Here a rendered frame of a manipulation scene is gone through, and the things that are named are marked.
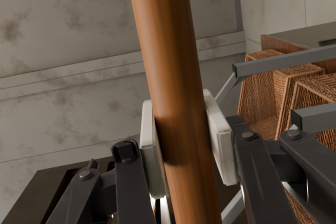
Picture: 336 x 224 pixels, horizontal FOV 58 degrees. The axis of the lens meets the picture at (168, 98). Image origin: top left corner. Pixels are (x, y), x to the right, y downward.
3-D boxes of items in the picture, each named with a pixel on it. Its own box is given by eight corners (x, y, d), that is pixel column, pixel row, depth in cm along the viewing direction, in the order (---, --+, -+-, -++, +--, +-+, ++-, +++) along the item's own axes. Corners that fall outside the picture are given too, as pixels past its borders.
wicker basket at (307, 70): (331, 176, 130) (267, 189, 130) (278, 126, 184) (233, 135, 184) (328, 67, 115) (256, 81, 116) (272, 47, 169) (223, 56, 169)
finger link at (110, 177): (149, 211, 13) (81, 224, 13) (149, 155, 18) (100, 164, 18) (142, 182, 13) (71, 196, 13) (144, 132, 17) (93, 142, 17)
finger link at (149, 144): (166, 198, 15) (151, 201, 15) (161, 137, 22) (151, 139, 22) (154, 144, 14) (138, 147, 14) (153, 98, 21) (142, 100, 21)
